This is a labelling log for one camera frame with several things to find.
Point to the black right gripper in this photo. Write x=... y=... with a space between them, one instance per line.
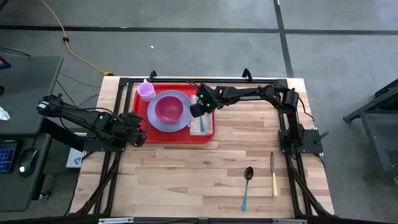
x=197 y=111

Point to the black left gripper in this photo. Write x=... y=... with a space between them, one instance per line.
x=130 y=121

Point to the beige cloth napkin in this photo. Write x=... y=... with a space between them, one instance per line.
x=196 y=127

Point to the lilac plastic plate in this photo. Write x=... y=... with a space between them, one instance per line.
x=155 y=123

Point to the pink plastic bowl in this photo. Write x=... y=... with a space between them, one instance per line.
x=169 y=109

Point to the light pink plastic mug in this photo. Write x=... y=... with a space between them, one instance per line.
x=145 y=91

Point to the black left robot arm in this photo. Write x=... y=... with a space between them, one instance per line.
x=77 y=116

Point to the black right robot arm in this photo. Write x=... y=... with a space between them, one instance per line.
x=255 y=93

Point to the red plastic tray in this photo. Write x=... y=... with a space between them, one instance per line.
x=143 y=130

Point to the white box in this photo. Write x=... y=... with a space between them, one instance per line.
x=74 y=158

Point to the dark grey desk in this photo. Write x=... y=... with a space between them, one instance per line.
x=28 y=87

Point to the black computer mouse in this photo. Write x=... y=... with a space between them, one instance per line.
x=27 y=161

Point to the white crumpled paper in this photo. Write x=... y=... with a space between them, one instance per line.
x=3 y=114

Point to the black backlit keyboard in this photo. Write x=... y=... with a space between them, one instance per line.
x=7 y=157

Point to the red screen device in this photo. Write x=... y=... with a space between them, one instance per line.
x=3 y=63

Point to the dark metal cart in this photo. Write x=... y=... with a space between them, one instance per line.
x=373 y=105

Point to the black arched frame bracket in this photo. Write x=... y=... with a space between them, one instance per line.
x=247 y=74
x=152 y=76

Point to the silver metal bracket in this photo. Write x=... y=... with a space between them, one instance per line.
x=116 y=221
x=289 y=221

